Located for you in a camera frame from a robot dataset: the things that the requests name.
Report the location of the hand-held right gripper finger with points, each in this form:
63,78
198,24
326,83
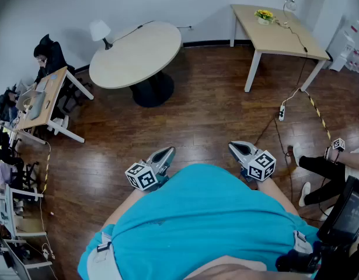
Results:
240,159
252,148

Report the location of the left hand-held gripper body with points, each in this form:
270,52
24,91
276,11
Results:
141,178

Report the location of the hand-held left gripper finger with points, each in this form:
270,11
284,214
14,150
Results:
169,162
150,159

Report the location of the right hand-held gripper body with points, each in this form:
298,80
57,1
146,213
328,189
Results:
261,166

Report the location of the white table lamp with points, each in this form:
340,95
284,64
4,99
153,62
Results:
99,29

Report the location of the person's right forearm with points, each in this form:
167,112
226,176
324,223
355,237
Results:
274,191

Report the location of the person's left forearm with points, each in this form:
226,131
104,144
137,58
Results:
123,206

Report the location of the white power strip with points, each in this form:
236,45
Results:
282,112

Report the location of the person's blue shirt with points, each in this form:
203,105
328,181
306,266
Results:
196,214

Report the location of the yellow black striped floor tape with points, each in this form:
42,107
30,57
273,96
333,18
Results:
46,174
319,114

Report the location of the black monitor screen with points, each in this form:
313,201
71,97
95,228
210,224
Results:
348,211

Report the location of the round beige table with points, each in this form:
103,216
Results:
132,57

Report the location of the rectangular wooden table white legs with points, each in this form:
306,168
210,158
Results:
272,36

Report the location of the wooden office desk white legs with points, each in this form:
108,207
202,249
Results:
55,89

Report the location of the grey laptop sleeve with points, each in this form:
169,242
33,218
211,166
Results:
37,106

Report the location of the yellow flowers in white pot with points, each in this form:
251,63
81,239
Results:
264,14

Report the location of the row of water bottles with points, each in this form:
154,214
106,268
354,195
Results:
357,60

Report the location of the open silver laptop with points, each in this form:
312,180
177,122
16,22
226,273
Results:
23,101

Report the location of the glass globe desk lamp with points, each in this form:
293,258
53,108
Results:
291,6

